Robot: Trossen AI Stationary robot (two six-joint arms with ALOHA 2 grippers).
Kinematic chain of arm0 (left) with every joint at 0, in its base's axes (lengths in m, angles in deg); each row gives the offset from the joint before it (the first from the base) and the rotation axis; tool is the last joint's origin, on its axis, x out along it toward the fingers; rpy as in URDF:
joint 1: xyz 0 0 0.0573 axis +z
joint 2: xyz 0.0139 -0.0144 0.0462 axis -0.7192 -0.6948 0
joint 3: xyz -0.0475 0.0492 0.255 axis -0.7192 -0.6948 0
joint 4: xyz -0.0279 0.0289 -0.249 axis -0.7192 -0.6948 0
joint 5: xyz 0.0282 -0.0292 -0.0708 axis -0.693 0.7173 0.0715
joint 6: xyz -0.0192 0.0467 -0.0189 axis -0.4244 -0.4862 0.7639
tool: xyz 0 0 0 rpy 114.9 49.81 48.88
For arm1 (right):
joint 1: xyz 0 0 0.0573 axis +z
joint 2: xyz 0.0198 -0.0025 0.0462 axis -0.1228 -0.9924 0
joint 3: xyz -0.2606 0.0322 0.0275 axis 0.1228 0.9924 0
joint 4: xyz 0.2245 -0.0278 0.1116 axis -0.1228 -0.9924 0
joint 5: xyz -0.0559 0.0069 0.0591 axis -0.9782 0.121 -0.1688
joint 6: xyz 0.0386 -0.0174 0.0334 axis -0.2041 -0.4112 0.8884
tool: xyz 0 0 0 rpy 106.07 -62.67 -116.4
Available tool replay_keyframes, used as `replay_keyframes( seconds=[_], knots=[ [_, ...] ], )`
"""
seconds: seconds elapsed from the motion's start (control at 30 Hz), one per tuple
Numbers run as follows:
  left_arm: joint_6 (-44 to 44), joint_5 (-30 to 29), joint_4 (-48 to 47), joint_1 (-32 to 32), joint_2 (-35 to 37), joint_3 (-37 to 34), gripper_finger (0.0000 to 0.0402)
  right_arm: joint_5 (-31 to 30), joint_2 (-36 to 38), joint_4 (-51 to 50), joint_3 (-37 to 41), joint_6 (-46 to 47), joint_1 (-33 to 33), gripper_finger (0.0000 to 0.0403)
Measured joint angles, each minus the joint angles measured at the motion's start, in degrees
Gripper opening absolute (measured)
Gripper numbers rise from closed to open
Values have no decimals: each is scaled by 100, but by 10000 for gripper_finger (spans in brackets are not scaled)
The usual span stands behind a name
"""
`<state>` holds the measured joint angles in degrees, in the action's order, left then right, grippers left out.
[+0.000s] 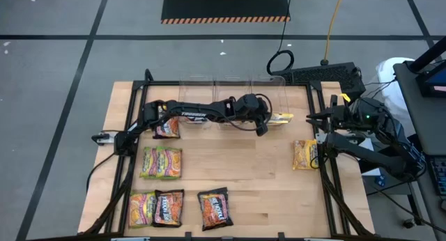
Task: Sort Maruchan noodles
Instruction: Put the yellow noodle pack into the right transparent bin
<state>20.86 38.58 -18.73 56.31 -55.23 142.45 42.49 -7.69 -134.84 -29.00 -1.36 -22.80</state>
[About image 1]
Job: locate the yellow Maruchan noodle packet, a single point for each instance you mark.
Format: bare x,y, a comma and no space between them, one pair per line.
283,118
304,154

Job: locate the clear plastic bin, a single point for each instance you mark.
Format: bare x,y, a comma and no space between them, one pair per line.
195,91
278,94
231,89

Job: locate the small blue object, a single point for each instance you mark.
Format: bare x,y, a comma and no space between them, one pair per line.
380,181

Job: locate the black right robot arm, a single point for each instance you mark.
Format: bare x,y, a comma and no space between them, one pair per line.
366,152

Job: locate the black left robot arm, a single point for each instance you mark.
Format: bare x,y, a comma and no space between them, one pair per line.
195,113

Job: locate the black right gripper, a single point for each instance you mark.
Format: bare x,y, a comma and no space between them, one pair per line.
341,116

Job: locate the grey desk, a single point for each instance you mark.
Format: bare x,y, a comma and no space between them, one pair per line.
432,112

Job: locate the black metal table frame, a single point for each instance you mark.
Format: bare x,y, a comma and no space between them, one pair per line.
163,83

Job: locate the green Maruchan noodle packet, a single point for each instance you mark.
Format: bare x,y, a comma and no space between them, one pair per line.
170,163
148,164
141,209

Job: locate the black caster wheel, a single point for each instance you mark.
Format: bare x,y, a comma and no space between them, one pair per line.
408,223

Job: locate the white plastic bag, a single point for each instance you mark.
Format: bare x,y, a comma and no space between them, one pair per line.
393,77

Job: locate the black monitor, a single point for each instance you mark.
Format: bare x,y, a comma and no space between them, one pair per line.
435,81

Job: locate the black keyboard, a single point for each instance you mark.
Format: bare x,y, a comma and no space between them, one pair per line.
439,175

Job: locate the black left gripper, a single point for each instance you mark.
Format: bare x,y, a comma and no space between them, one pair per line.
254,107

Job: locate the black hazard-striped floor mat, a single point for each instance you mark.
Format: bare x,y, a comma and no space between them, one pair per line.
223,6

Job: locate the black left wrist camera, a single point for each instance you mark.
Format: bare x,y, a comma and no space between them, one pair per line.
262,130

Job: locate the black diagonal stand beam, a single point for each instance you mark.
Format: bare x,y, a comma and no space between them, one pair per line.
430,53

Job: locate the white paper sheet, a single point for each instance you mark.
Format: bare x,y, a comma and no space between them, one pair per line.
374,172

